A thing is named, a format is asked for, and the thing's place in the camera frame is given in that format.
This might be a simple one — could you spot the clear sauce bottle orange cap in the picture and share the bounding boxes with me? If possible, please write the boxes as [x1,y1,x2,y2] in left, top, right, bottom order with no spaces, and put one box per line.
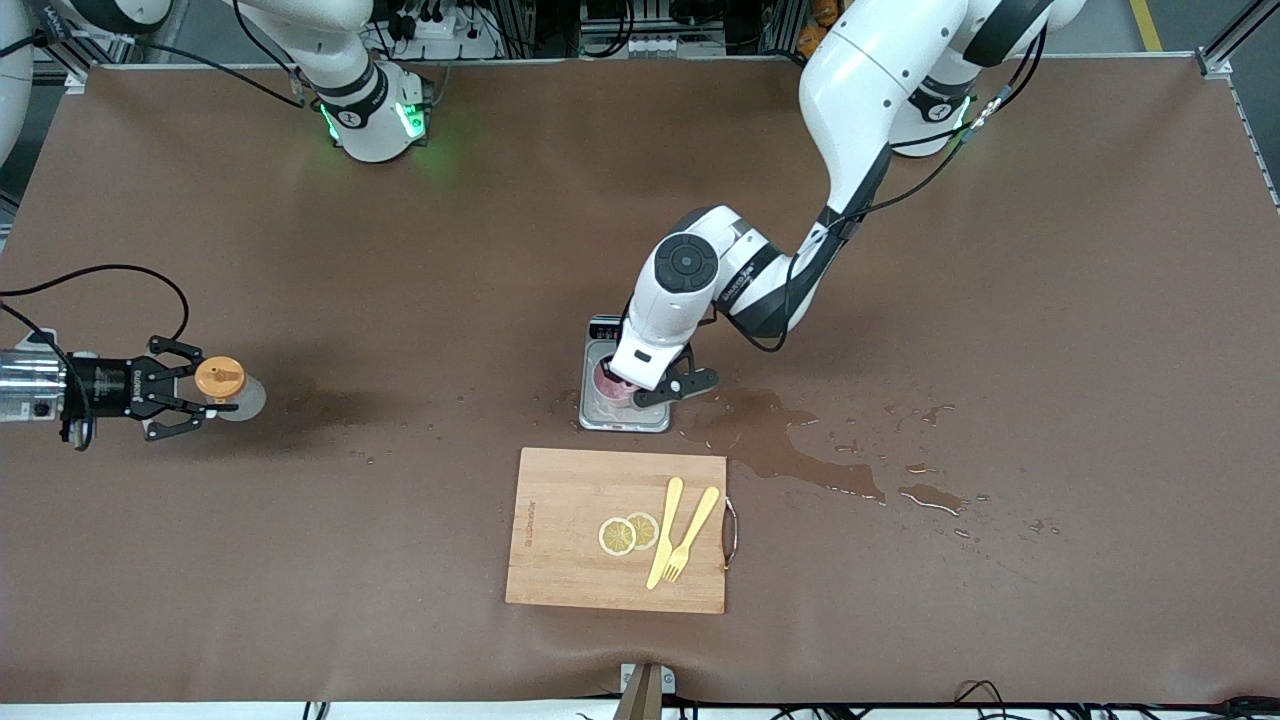
[195,357,268,423]

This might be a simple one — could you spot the pink plastic cup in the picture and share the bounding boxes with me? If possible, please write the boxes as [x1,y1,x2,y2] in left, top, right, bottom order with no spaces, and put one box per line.
[595,358,643,409]

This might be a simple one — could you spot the brown table mat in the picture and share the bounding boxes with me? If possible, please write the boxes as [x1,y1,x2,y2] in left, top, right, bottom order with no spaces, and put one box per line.
[0,55,1280,706]

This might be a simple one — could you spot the white power strip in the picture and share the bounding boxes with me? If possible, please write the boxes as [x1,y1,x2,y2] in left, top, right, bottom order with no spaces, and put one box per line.
[385,10,501,61]

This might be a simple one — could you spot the silver digital kitchen scale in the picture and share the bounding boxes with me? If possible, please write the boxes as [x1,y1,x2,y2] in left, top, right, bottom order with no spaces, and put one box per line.
[578,315,676,434]

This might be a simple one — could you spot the yellow plastic knife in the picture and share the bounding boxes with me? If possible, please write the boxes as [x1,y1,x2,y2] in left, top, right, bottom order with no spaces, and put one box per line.
[646,477,685,591]

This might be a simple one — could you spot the yellow plastic fork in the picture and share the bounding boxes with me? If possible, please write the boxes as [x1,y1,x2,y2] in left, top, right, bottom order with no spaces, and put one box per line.
[663,486,721,583]

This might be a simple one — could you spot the large liquid puddle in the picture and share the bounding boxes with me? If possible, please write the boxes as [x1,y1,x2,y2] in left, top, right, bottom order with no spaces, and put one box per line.
[680,388,891,507]

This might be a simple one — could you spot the pile of orange snacks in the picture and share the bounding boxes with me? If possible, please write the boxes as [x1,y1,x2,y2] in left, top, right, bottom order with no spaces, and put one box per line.
[797,0,839,56]

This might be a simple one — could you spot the small liquid puddle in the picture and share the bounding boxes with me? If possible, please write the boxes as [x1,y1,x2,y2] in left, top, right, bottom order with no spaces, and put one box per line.
[898,484,967,517]

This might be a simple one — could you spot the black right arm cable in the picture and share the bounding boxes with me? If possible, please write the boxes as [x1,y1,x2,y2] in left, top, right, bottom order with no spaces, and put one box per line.
[0,0,306,451]

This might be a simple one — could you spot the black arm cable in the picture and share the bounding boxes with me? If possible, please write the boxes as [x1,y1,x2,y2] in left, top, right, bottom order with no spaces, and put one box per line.
[715,25,1046,353]
[0,0,306,451]

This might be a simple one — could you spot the aluminium frame post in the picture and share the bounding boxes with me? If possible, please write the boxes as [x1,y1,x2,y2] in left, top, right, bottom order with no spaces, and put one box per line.
[20,0,151,86]

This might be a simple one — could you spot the wooden cutting board metal handle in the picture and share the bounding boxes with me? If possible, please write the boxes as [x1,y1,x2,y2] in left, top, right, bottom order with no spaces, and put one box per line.
[505,447,739,615]

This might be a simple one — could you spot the metal table clamp bracket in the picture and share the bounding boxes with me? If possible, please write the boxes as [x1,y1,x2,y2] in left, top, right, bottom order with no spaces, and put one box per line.
[613,662,678,720]

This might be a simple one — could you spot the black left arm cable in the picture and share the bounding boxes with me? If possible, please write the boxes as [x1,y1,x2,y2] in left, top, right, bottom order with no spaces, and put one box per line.
[715,25,1046,353]

